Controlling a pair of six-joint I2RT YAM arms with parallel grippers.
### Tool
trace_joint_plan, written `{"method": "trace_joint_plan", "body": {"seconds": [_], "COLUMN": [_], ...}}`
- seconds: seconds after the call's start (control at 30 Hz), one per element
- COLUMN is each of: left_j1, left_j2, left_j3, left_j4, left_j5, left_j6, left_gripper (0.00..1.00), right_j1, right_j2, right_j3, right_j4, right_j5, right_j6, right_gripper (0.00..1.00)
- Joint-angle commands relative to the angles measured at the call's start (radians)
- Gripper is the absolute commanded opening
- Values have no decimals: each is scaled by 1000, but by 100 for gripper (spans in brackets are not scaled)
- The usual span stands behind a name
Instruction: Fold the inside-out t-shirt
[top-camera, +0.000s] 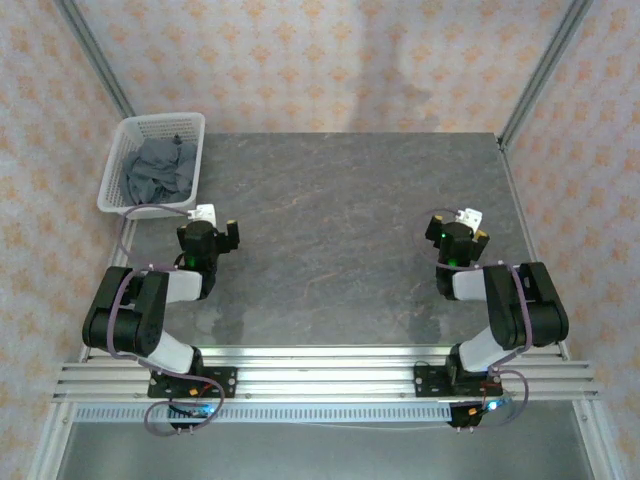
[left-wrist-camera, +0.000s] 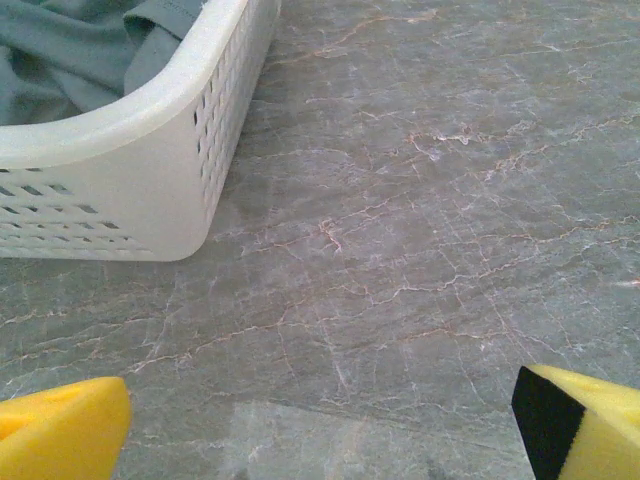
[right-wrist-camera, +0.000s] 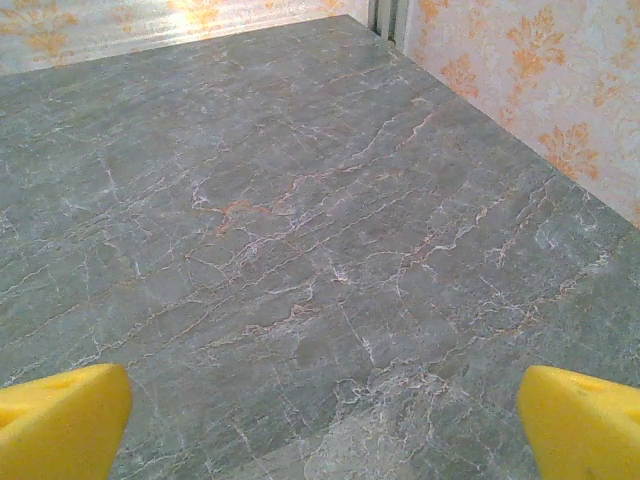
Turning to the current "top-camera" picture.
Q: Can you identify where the grey t-shirt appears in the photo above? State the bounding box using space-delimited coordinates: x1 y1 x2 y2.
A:
121 133 200 207

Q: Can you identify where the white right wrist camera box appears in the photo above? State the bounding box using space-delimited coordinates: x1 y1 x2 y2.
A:
458 207 484 232

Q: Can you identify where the white plastic mesh basket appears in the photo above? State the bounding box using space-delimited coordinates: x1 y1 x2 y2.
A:
96 111 207 220

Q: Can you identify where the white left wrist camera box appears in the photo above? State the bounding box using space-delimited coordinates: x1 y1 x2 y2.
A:
189 203 218 227

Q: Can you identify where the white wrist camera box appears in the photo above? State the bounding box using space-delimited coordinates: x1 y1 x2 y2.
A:
458 207 484 232
189 203 218 227

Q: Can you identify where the aluminium frame post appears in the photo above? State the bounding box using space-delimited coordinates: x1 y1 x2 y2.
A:
497 0 595 151
55 0 137 120

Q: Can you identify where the slotted grey cable duct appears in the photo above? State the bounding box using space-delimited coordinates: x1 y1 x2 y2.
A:
72 402 454 425

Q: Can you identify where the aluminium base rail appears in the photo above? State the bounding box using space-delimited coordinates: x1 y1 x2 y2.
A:
52 343 601 404

